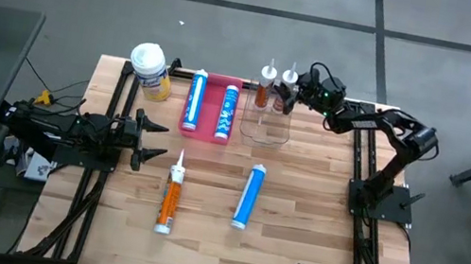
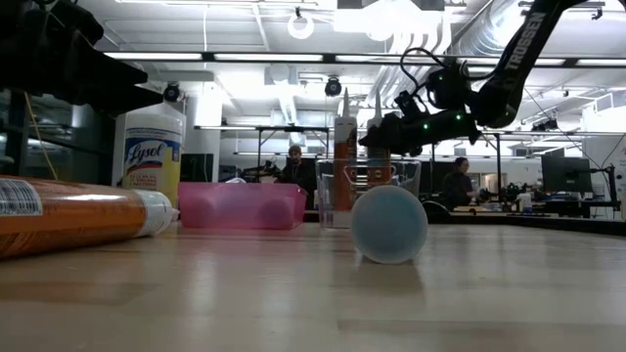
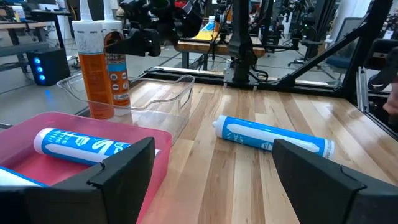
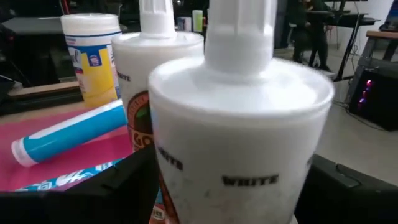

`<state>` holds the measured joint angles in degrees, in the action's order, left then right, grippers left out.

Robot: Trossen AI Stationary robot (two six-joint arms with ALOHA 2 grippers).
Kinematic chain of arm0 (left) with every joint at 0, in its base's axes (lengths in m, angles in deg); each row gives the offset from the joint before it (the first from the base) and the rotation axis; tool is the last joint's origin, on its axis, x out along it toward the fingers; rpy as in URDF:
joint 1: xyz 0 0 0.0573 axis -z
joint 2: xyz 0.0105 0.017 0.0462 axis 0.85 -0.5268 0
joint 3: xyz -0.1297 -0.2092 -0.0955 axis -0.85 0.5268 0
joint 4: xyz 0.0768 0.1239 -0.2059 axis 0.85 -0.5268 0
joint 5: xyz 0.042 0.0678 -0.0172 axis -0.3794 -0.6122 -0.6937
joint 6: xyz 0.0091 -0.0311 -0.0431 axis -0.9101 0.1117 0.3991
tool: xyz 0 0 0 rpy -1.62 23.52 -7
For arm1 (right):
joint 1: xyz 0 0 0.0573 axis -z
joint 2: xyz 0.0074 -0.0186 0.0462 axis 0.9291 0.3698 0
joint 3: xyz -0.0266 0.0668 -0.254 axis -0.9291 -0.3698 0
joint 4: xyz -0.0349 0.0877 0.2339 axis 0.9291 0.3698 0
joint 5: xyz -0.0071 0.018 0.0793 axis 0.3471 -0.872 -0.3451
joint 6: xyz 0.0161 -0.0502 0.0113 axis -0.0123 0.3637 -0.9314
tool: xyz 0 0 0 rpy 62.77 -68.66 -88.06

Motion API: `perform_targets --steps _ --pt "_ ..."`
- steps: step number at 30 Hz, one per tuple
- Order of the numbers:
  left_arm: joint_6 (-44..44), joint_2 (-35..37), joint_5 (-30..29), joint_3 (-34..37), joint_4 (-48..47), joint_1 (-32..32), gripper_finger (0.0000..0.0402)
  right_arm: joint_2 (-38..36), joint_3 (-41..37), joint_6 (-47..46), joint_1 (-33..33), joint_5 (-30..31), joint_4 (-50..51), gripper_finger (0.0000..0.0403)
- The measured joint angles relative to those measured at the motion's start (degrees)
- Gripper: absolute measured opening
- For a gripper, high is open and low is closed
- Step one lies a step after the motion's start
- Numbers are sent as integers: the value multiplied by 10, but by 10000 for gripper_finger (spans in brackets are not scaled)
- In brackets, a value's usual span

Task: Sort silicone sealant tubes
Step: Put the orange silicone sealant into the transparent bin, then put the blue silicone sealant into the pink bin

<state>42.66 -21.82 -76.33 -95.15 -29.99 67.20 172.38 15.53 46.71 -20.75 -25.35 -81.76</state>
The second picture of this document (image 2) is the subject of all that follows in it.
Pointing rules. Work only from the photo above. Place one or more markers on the orange silicone sealant tube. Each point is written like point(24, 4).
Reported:
point(379, 171)
point(83, 215)
point(345, 161)

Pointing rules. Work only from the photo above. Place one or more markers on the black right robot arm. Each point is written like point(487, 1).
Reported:
point(518, 54)

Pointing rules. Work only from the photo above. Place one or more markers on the clear plastic bin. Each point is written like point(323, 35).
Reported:
point(411, 176)

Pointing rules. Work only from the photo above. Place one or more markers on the dark flat screen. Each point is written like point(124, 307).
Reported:
point(196, 167)

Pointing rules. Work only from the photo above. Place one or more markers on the person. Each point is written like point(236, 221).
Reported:
point(459, 188)
point(299, 173)

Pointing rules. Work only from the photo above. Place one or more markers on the black computer monitor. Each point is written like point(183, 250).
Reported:
point(566, 173)

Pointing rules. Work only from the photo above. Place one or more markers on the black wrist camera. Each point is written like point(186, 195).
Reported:
point(408, 105)

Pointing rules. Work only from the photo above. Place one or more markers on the ceiling light strip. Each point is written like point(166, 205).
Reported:
point(154, 56)
point(601, 62)
point(269, 57)

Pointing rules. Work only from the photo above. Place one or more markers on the yellow Lysol wipes canister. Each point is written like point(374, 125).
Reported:
point(152, 156)

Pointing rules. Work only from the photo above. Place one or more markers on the silver ventilation duct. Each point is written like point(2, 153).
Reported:
point(489, 29)

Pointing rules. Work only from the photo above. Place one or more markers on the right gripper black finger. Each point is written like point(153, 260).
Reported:
point(376, 142)

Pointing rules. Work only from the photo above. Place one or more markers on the black background workstation frame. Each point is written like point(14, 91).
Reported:
point(293, 129)

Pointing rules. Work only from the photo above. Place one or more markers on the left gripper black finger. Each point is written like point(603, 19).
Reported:
point(132, 100)
point(122, 71)

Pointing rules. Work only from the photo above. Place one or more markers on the pink translucent plastic bin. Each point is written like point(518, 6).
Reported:
point(242, 195)

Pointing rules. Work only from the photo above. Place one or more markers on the round black ceiling fixture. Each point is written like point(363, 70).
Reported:
point(333, 87)
point(171, 92)

